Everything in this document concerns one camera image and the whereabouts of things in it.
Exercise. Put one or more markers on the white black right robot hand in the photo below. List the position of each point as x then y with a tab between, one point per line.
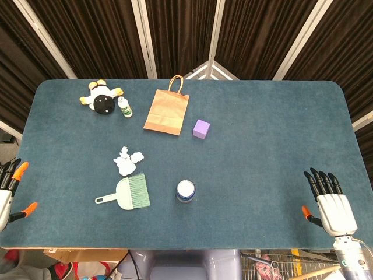
335	211

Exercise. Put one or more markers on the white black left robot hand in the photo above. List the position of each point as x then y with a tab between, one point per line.
5	201

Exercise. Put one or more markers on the green striped cloth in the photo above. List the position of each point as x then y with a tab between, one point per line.
125	194

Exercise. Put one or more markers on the large white tissue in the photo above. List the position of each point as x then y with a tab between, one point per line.
126	167

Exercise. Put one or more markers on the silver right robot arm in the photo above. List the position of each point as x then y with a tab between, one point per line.
349	258

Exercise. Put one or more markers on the wooden stick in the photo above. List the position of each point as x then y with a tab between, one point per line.
317	272

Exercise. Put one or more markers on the blue felt table cover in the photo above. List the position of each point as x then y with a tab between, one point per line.
262	175

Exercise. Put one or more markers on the brown cardboard box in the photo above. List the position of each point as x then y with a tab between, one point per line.
87	255

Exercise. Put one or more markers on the red bag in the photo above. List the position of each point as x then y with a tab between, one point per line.
84	269

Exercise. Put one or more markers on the white black plush toy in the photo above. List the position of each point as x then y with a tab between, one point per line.
102	103

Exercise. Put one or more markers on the brown pleated curtain panel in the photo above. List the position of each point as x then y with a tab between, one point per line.
96	38
180	35
256	38
17	58
344	43

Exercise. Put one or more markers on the blue white soda can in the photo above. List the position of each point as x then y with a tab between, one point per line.
185	191

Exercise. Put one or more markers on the small white green bottle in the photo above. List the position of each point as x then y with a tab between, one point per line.
125	108

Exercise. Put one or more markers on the purple cube block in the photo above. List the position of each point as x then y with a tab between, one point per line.
201	129

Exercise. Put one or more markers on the lavender robot torso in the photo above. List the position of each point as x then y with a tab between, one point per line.
180	265

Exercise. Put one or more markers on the brown paper bag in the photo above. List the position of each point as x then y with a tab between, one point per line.
167	112

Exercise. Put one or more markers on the white screen frame post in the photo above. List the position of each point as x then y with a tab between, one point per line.
144	38
10	127
215	29
44	36
362	119
300	38

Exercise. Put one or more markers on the white screen frame foot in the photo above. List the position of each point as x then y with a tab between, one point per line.
217	71

